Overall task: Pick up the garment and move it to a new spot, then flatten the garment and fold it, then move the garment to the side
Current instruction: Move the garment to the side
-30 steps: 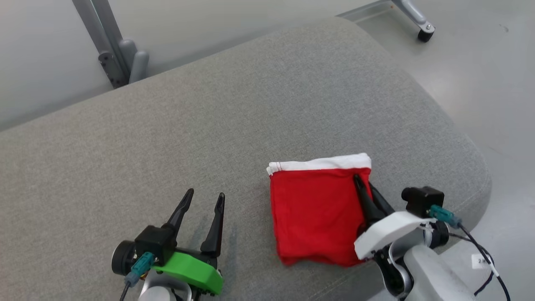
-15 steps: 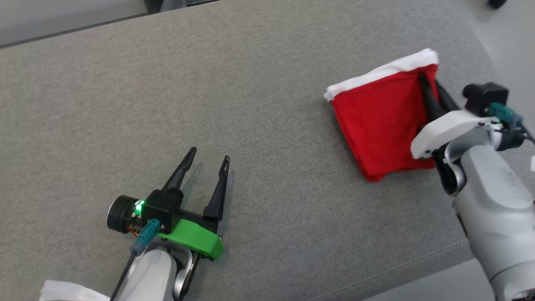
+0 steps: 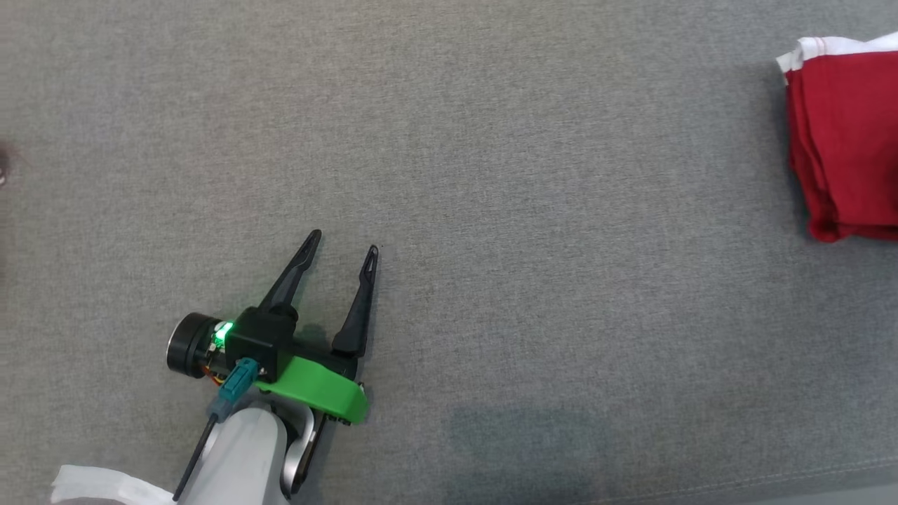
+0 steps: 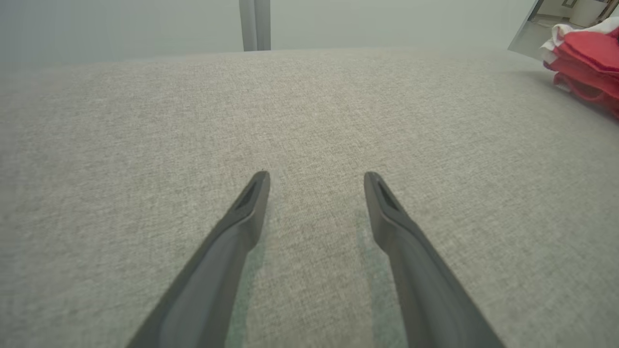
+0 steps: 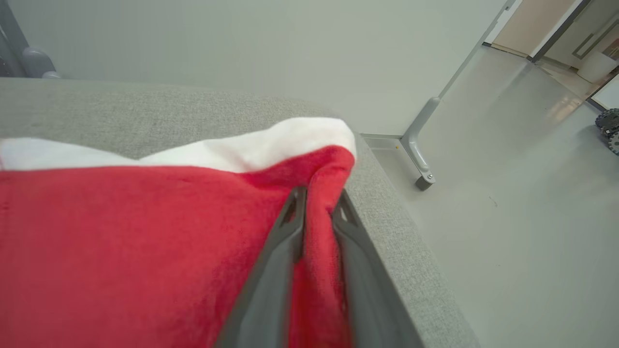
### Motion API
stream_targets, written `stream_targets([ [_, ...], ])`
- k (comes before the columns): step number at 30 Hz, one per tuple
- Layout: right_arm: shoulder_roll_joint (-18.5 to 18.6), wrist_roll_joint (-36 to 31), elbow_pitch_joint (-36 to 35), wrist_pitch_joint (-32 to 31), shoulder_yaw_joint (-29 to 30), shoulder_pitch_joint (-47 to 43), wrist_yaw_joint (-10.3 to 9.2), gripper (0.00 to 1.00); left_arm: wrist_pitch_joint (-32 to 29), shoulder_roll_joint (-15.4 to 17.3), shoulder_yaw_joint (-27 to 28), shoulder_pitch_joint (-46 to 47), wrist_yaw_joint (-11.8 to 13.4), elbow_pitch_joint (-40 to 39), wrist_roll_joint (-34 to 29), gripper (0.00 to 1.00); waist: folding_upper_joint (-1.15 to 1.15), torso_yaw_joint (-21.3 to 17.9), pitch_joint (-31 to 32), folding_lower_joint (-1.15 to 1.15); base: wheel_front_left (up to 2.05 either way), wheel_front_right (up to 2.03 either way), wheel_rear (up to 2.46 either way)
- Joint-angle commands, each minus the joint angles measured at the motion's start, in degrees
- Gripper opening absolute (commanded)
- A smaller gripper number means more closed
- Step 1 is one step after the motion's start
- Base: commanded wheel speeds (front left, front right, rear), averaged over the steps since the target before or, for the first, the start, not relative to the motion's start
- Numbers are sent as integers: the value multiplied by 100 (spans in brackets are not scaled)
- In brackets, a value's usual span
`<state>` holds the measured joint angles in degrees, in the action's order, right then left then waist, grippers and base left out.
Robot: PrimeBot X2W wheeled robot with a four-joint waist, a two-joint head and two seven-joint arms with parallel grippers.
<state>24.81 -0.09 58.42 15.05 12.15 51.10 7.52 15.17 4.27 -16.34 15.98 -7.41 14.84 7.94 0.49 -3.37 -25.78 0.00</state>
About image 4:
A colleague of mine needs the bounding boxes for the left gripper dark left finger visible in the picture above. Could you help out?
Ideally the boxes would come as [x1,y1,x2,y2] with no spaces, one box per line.
[127,171,270,348]

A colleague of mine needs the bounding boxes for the grey fabric sofa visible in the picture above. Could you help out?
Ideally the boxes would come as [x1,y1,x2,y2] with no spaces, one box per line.
[0,47,619,348]

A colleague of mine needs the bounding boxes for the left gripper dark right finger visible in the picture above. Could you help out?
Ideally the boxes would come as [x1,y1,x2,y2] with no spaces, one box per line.
[364,171,506,348]

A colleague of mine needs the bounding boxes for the red shorts with white stripe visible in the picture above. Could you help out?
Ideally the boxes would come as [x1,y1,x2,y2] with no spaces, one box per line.
[541,17,619,119]

